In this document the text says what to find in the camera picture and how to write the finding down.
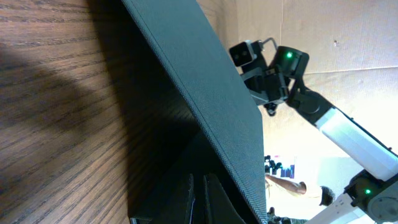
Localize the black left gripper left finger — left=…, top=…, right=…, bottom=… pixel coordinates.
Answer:
left=157, top=174, right=195, bottom=224

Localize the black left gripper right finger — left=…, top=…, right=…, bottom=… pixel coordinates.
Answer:
left=203, top=174, right=245, bottom=224

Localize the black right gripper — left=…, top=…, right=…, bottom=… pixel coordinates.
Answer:
left=241, top=67, right=289, bottom=116

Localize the dark green box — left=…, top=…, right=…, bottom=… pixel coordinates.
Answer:
left=124, top=0, right=268, bottom=223

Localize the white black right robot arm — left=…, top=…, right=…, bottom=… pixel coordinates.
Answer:
left=206, top=46, right=397, bottom=223

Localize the person in background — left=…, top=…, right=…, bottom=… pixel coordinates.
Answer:
left=265, top=174, right=335, bottom=223

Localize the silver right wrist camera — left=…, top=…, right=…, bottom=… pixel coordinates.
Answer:
left=229, top=40, right=263, bottom=67

